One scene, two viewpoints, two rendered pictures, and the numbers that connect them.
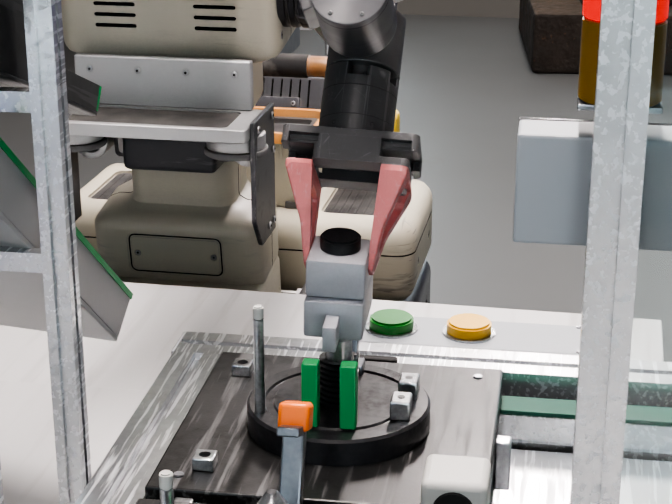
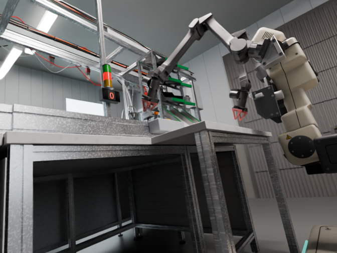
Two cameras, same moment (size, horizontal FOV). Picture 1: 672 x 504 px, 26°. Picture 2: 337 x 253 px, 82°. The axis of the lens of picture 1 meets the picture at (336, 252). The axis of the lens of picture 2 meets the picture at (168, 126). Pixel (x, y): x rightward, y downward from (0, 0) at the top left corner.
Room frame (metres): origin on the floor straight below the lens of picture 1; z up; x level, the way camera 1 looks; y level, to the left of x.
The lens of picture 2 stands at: (1.68, -0.98, 0.71)
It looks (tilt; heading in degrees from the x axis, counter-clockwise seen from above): 13 degrees up; 119
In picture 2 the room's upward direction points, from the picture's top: 9 degrees counter-clockwise
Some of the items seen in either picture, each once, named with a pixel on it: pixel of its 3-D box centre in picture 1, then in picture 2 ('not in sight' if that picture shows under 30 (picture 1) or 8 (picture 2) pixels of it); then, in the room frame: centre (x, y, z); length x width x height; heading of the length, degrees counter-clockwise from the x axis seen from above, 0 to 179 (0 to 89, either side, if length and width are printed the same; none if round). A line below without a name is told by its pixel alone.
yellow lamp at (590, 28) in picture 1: (622, 58); (108, 84); (0.86, -0.17, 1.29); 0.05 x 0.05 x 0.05
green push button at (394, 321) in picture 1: (391, 326); not in sight; (1.22, -0.05, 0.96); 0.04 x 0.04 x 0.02
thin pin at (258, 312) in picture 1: (259, 359); not in sight; (0.99, 0.06, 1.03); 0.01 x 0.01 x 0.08
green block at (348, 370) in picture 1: (348, 395); not in sight; (0.96, -0.01, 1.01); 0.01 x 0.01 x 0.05; 81
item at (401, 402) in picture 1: (401, 405); not in sight; (0.98, -0.05, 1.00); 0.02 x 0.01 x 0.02; 171
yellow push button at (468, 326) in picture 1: (468, 331); not in sight; (1.21, -0.12, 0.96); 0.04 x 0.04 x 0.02
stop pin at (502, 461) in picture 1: (502, 462); not in sight; (0.99, -0.13, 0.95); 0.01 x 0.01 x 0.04; 81
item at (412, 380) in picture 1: (408, 386); not in sight; (1.01, -0.06, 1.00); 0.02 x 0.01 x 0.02; 171
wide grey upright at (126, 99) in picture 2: not in sight; (129, 111); (0.05, 0.96, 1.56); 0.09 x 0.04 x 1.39; 81
